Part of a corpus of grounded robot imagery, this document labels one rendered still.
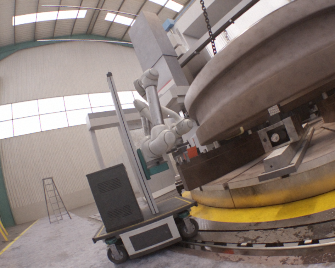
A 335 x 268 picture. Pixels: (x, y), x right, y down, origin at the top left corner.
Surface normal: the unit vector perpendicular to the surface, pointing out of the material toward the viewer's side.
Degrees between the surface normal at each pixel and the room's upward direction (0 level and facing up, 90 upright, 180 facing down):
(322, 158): 90
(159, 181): 90
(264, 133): 90
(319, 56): 90
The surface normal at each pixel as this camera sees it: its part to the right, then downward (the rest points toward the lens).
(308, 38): -0.55, 0.06
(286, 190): -0.75, 0.16
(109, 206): 0.18, -0.25
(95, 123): 0.55, -0.35
